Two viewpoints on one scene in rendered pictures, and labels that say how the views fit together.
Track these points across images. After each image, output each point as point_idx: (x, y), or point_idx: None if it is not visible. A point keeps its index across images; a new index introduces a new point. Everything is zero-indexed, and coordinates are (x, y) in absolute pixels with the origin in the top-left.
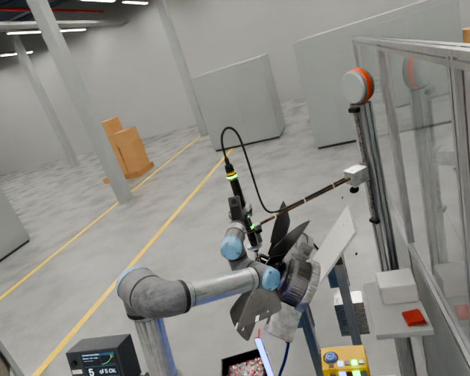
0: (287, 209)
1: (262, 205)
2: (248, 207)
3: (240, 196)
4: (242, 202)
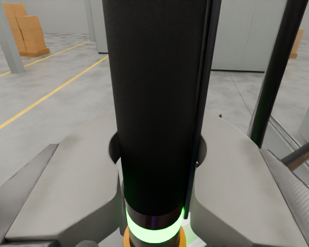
0: (297, 161)
1: (259, 145)
2: (290, 225)
3: (194, 27)
4: (182, 113)
